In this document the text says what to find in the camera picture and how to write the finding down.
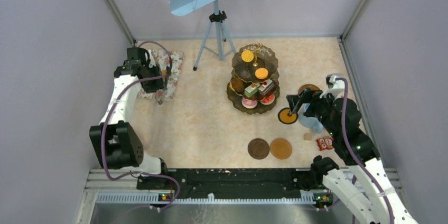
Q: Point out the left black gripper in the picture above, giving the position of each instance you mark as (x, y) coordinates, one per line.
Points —
(158, 84)

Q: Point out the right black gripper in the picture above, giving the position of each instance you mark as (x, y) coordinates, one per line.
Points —
(295, 101)

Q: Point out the orange sprinkled donut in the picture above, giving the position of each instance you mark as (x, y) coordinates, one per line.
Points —
(268, 100)

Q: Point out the brown white layered cake slice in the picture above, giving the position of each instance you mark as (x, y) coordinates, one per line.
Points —
(266, 86)

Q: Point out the yellow round biscuit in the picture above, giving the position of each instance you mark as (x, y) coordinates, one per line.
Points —
(261, 73)
(247, 56)

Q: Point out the green layered cake slice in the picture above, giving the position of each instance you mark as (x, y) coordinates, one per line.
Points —
(251, 90)

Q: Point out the pink frosted donut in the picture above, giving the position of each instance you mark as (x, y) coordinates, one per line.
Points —
(249, 104)

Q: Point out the round golden bun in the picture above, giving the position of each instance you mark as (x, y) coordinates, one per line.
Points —
(237, 85)

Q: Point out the black metal tongs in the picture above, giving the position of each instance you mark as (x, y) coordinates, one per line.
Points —
(166, 73)

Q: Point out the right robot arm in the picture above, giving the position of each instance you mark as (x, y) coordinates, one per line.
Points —
(378, 202)

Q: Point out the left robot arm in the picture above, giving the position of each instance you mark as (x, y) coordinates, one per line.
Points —
(116, 144)

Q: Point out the light blue mug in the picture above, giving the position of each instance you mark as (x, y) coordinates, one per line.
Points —
(309, 122)

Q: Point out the large wooden saucer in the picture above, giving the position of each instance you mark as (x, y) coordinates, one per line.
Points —
(308, 86)

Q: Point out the black orange round coaster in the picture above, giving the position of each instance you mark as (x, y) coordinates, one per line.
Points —
(287, 117)

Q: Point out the small wooden cube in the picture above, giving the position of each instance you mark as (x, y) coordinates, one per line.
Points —
(307, 136)

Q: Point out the floral serving tray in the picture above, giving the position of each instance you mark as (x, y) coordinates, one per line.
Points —
(175, 60)

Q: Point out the red snack packet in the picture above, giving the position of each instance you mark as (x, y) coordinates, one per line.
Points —
(325, 143)

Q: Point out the light brown round coaster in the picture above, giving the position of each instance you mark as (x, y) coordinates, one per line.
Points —
(281, 148)

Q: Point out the three-tier glass cake stand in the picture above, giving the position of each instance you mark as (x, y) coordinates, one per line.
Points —
(265, 57)

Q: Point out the dark brown round coaster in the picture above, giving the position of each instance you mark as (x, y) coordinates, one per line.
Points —
(258, 148)

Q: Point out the blue tripod stand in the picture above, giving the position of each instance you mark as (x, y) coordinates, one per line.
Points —
(225, 44)

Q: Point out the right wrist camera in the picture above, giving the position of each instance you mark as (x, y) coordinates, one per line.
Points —
(336, 83)

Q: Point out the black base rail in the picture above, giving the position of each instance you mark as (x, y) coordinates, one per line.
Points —
(215, 186)

